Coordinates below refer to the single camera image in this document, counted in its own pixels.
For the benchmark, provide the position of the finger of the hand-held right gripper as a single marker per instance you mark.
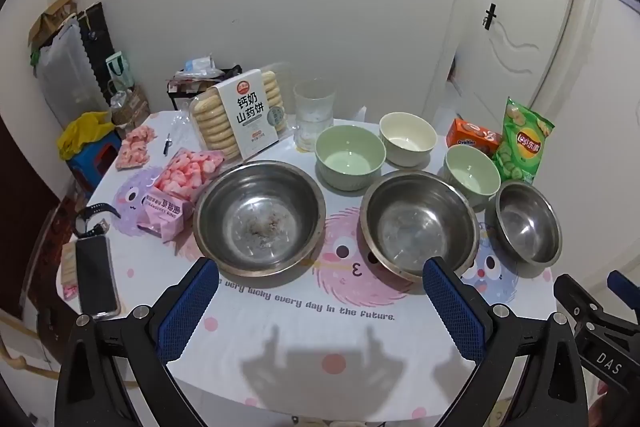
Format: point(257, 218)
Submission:
point(577, 307)
point(625, 289)

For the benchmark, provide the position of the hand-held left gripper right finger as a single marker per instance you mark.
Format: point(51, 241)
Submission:
point(455, 312)

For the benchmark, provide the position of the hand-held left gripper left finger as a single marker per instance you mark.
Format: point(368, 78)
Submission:
point(187, 302)

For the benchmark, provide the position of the small steel bowl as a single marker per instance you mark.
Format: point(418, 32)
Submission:
point(525, 227)

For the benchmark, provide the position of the medium steel bowl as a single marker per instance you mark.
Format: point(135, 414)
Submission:
point(415, 222)

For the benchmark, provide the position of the large steel bowl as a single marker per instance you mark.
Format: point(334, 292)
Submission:
point(260, 217)

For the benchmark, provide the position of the green ribbed ceramic bowl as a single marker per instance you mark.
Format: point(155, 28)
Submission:
point(350, 157)
point(472, 174)

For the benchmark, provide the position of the cream ribbed ceramic bowl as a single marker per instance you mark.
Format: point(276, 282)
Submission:
point(407, 137)

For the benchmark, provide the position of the black smartphone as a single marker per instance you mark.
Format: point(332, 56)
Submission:
point(95, 277)

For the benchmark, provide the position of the pink marshmallow bag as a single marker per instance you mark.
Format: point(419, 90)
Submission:
point(175, 187)

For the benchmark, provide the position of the cartoon monster printed tablecloth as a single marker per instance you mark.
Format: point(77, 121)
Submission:
point(300, 357)

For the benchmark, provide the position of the black smartwatch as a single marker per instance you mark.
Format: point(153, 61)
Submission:
point(95, 208)

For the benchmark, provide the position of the small pink candy bag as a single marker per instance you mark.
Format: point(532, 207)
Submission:
point(134, 149)

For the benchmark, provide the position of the green chips bag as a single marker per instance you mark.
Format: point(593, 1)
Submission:
point(525, 147)

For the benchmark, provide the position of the blue plastic stool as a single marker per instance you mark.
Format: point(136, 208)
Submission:
point(97, 157)

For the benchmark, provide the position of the orange biscuit box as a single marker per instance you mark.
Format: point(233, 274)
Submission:
point(470, 137)

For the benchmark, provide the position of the biscuit pack with white sleeve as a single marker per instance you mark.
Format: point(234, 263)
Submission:
point(250, 117)

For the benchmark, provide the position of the yellow plastic bag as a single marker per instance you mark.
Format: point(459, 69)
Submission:
point(82, 134)

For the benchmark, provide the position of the cardboard box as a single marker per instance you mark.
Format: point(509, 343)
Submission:
point(132, 107)

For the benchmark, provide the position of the black cluttered rack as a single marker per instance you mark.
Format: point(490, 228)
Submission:
point(200, 87)

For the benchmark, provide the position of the clear glass cup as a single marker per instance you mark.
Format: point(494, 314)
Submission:
point(314, 117)

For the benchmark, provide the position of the blue and white packet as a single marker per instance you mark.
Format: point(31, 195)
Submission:
point(199, 66)

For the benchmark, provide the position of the green and white bag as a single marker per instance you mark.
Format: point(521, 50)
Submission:
point(119, 72)

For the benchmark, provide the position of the clear plastic bag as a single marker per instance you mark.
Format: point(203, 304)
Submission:
point(65, 72)

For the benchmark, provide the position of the white door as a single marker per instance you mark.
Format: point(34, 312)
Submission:
point(525, 7)

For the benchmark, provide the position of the brown paper bag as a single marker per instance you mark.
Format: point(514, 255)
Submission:
point(50, 17)

